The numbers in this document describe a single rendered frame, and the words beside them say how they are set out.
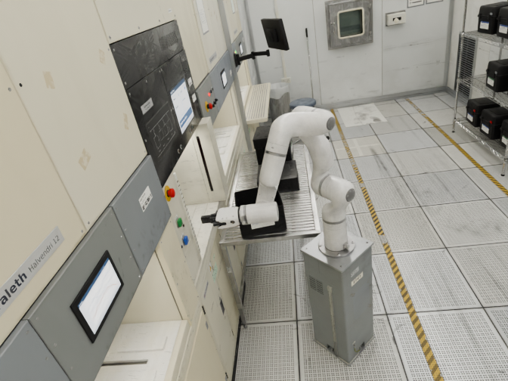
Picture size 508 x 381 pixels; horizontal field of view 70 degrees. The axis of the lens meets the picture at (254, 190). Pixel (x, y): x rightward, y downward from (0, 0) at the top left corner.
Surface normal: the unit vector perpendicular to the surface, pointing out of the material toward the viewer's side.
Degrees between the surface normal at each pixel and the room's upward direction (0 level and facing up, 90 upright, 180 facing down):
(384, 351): 0
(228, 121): 90
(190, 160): 90
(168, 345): 0
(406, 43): 90
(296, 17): 90
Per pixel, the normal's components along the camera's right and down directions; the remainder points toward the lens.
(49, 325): 0.98, -0.12
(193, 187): -0.06, 0.51
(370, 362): -0.18, -0.85
